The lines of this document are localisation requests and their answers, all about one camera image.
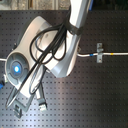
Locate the white cable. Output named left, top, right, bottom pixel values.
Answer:
left=77, top=51, right=128, bottom=58

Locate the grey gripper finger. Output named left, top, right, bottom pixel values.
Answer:
left=36, top=86, right=47, bottom=111
left=14, top=104, right=27, bottom=117

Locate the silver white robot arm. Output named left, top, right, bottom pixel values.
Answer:
left=5, top=0, right=91, bottom=118

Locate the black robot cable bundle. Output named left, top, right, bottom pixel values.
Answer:
left=5, top=9, right=73, bottom=109

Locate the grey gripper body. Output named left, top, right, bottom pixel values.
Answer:
left=10, top=79, right=45, bottom=107

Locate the metal cable clip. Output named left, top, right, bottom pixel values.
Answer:
left=97, top=43, right=103, bottom=63

